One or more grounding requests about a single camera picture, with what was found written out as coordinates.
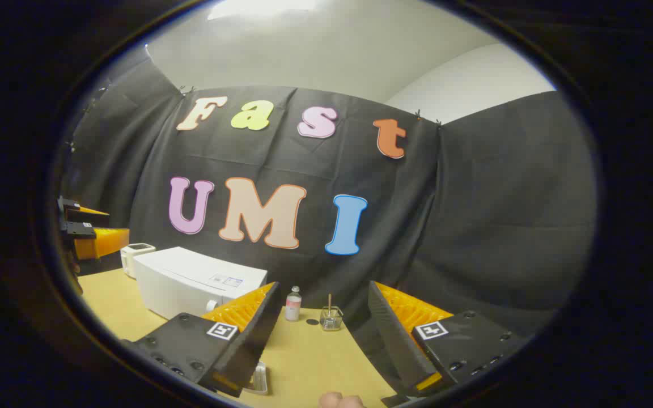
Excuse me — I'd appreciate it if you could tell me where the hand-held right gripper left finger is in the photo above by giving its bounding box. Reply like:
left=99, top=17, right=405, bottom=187
left=121, top=282, right=283, bottom=397

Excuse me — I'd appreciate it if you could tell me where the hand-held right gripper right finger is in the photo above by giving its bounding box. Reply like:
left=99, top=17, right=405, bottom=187
left=368, top=280, right=531, bottom=406

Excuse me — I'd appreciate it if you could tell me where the white microwave oven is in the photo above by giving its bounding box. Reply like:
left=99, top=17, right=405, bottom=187
left=133, top=246, right=268, bottom=321

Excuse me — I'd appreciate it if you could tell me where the white toaster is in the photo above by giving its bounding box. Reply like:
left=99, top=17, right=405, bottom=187
left=121, top=243, right=156, bottom=278

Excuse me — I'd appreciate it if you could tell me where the small clear bottle pink label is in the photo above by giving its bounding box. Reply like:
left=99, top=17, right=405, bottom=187
left=285, top=286, right=302, bottom=322

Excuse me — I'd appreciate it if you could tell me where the white rectangular plastic tray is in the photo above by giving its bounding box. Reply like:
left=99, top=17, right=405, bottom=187
left=244, top=363, right=269, bottom=396

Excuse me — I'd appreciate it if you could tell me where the small glass jar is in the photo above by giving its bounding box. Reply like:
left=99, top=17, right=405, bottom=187
left=320, top=306, right=344, bottom=332

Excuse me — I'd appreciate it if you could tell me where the black backdrop cloth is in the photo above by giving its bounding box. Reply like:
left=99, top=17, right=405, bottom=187
left=60, top=54, right=598, bottom=397

